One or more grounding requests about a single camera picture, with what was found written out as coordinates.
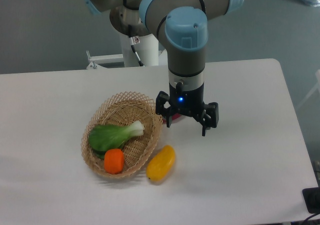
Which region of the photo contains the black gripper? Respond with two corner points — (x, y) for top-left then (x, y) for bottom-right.
(155, 84), (219, 137)

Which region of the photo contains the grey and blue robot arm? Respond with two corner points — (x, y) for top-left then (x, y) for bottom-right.
(85, 0), (244, 133)

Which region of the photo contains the woven wicker basket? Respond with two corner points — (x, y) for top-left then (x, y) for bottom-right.
(81, 91), (163, 179)

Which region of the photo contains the red object behind gripper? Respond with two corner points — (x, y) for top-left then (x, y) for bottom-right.
(162, 113), (184, 124)

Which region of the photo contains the yellow mango toy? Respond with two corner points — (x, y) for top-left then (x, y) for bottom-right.
(146, 145), (176, 183)

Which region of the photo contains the orange toy fruit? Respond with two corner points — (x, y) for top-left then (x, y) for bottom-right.
(104, 148), (125, 175)

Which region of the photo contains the green bok choy toy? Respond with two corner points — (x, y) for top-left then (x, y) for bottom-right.
(88, 120), (145, 156)

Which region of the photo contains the black device at edge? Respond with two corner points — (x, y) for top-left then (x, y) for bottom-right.
(302, 187), (320, 214)

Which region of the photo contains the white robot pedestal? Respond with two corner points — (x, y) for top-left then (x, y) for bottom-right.
(119, 33), (159, 68)

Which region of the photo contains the black grey cable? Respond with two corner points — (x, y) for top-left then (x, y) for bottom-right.
(127, 24), (146, 67)

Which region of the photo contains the white metal bracket frame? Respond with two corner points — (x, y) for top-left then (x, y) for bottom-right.
(86, 50), (124, 70)

